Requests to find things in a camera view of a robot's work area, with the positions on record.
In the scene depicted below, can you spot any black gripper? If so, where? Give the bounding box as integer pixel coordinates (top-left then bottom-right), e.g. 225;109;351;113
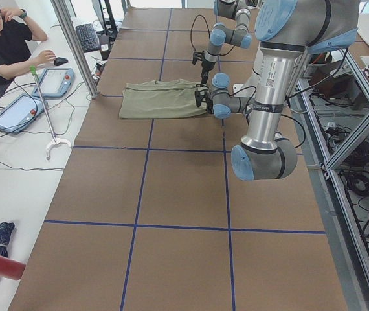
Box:
205;97;213;114
201;57;217;85

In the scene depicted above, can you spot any green long-sleeve shirt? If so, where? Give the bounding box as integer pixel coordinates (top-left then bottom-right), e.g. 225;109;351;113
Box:
119;79;206;119

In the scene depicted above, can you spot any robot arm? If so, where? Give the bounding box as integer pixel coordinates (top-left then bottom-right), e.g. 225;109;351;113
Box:
201;1;252;84
201;1;359;181

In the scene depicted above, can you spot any black power adapter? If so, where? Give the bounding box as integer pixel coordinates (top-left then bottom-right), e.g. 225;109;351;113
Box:
98;34;111;60

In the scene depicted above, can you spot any black keyboard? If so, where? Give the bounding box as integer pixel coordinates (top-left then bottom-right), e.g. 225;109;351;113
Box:
75;23;100;52

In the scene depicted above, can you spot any black computer mouse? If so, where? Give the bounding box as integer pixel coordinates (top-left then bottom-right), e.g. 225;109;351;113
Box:
53;57;68;66

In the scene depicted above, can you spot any far teach pendant tablet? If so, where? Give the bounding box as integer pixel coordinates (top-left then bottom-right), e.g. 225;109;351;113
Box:
35;68;74;99

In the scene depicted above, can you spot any teach pendant tablet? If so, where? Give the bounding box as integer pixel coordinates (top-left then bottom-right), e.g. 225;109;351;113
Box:
35;68;74;99
0;94;44;133

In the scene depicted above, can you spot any white reacher grabber stick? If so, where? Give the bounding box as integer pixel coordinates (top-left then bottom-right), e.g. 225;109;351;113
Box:
30;65;72;161

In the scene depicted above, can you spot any near teach pendant tablet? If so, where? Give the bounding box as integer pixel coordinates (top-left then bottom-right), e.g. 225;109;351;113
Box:
0;94;44;133

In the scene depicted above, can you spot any person in black shirt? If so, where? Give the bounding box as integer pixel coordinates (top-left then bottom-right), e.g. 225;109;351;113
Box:
0;8;56;97

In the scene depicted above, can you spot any folded dark blue umbrella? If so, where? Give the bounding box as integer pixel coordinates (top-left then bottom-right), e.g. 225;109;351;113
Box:
0;222;15;257

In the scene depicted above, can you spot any red cylinder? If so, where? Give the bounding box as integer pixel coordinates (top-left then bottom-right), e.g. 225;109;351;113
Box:
0;251;27;281

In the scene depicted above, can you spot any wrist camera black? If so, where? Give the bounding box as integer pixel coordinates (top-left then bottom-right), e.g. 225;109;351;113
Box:
192;51;205;65
194;84;208;108

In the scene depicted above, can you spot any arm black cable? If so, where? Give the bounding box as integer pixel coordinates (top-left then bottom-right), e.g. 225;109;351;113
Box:
226;86;305;150
190;14;237;56

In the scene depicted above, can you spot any white pedestal column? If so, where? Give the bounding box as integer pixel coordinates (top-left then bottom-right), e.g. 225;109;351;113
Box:
232;0;284;115

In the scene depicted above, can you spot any aluminium frame rack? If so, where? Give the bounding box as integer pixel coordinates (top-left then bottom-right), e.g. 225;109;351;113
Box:
287;36;369;310

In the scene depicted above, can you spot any aluminium frame post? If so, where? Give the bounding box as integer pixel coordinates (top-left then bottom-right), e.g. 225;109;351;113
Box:
51;0;98;99

